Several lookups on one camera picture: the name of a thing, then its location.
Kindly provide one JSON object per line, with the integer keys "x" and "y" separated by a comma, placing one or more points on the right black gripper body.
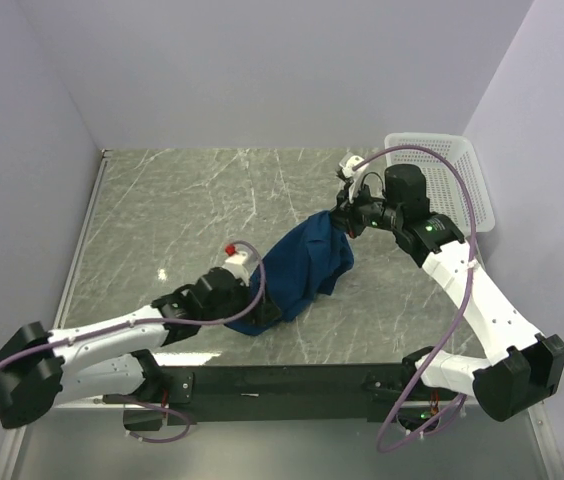
{"x": 366, "y": 211}

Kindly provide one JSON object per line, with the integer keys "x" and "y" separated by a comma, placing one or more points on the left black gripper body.
{"x": 238, "y": 302}

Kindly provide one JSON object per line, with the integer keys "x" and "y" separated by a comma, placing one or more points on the blue t-shirt with print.
{"x": 305, "y": 263}

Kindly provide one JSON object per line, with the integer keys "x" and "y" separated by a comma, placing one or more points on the white perforated plastic basket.
{"x": 443, "y": 189}

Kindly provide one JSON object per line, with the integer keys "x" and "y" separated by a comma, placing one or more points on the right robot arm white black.
{"x": 521, "y": 366}

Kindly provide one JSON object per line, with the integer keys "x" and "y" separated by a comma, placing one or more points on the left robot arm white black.
{"x": 40, "y": 369}

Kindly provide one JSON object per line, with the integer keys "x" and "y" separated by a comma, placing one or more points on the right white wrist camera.
{"x": 351, "y": 169}

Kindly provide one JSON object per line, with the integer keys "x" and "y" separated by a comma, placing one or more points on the aluminium frame rail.
{"x": 155, "y": 219}

